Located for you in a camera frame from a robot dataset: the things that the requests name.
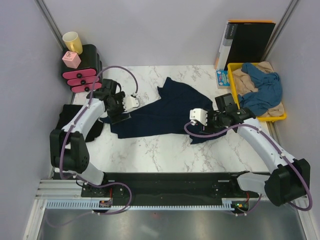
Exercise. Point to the right cable duct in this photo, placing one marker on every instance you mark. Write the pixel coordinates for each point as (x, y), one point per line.
(238, 204)

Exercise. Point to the cable duct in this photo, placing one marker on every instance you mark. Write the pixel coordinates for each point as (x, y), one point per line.
(238, 204)
(79, 204)

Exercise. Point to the left cable duct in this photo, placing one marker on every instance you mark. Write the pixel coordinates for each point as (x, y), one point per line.
(79, 204)

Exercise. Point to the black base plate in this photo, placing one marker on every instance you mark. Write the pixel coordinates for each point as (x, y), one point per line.
(169, 189)

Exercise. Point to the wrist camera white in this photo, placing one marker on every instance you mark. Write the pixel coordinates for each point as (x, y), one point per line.
(198, 115)
(130, 102)

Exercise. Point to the yellow mug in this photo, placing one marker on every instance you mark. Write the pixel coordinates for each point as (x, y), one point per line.
(73, 42)

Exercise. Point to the aluminium rail frame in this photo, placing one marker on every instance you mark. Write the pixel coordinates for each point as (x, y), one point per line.
(56, 189)

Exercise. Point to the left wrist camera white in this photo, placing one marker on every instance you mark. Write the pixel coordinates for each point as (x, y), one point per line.
(130, 102)

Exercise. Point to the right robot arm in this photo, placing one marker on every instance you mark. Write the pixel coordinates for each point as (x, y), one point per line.
(289, 177)

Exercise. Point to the navy blue t shirt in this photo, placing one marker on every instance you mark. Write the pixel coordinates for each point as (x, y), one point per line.
(167, 115)

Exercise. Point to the pink cube box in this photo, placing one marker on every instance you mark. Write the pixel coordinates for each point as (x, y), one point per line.
(71, 59)

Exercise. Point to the beige t shirt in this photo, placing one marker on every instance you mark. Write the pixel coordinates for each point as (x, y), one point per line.
(245, 80)

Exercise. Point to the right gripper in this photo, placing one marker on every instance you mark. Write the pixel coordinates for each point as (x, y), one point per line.
(209, 128)

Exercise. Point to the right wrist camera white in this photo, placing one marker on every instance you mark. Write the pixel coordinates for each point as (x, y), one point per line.
(198, 115)

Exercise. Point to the yellow plastic bin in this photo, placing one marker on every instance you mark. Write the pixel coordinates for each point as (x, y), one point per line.
(234, 66)

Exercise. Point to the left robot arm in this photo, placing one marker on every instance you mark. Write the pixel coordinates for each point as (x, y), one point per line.
(68, 149)

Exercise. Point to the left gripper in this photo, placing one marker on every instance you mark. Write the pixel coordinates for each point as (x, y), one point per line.
(115, 117)

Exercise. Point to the black pink drawer unit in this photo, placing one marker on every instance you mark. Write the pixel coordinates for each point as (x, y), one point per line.
(81, 79)

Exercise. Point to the blue small book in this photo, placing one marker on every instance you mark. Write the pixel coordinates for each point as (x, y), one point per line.
(222, 79)

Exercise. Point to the black orange folder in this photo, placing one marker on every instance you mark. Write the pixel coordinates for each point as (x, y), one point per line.
(243, 41)

